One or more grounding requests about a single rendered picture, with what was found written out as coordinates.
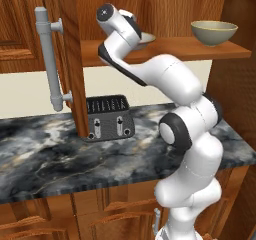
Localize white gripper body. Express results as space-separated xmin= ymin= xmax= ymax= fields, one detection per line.
xmin=119 ymin=8 xmax=138 ymax=23

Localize grey-green bowl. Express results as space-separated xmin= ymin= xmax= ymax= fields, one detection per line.
xmin=135 ymin=32 xmax=157 ymax=51
xmin=190 ymin=20 xmax=239 ymax=48

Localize wooden base cabinet door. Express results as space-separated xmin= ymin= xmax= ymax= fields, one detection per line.
xmin=201 ymin=165 xmax=252 ymax=240
xmin=0 ymin=194 xmax=78 ymax=240
xmin=71 ymin=179 xmax=165 ymax=240

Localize dark grey toaster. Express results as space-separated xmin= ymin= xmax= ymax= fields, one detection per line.
xmin=84 ymin=94 xmax=136 ymax=143

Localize wooden wall cabinet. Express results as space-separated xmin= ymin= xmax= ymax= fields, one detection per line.
xmin=73 ymin=0 xmax=256 ymax=68

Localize grey cabinet door handle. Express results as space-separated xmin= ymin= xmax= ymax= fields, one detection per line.
xmin=34 ymin=6 xmax=74 ymax=113

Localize grey base cabinet handle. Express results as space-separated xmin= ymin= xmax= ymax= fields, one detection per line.
xmin=152 ymin=207 xmax=162 ymax=234

